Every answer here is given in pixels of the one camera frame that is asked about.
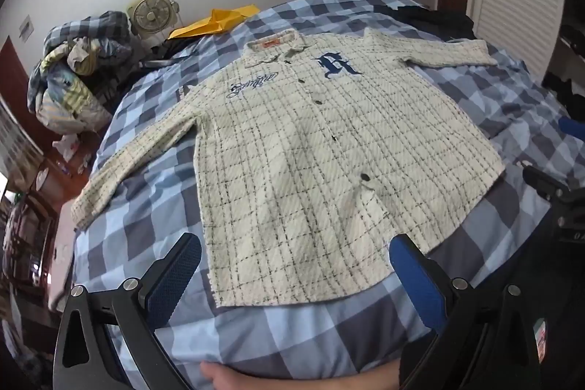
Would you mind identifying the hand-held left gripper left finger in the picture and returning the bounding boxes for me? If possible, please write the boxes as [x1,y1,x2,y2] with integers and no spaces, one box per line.
[55,232,202,390]

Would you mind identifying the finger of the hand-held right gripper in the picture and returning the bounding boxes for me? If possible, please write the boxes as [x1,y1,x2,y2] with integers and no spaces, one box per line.
[558,116,585,140]
[522,164,585,212]

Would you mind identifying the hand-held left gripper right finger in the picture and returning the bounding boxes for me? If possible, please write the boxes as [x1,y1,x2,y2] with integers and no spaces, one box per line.
[390,234,546,390]

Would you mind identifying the cream plaid shirt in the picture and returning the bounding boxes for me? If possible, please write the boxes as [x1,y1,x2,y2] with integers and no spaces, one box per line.
[71,29,506,308]

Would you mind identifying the dark clothes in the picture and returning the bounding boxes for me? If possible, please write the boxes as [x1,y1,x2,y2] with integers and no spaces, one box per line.
[375,4,476,41]

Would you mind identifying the blue checkered bed cover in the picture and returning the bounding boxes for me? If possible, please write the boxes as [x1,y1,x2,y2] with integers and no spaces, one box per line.
[48,0,585,382]

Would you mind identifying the wooden furniture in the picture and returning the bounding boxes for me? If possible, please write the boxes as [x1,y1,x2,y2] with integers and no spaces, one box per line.
[0,162,76,308]

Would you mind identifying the pile of crumpled bedding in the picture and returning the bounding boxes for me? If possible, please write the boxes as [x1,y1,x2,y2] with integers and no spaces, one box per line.
[27,10,138,135]

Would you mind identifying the yellow cloth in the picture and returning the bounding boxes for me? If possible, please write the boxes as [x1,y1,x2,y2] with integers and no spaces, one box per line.
[168,5,259,40]

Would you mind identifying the beige box fan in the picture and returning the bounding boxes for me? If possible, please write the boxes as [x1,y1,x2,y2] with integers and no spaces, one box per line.
[127,0,181,41]

